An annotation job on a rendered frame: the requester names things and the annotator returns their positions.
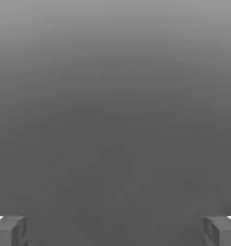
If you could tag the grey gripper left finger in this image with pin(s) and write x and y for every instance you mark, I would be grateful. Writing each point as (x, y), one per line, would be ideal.
(7, 232)

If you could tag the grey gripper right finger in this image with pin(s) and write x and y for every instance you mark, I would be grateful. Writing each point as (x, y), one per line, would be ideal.
(222, 233)

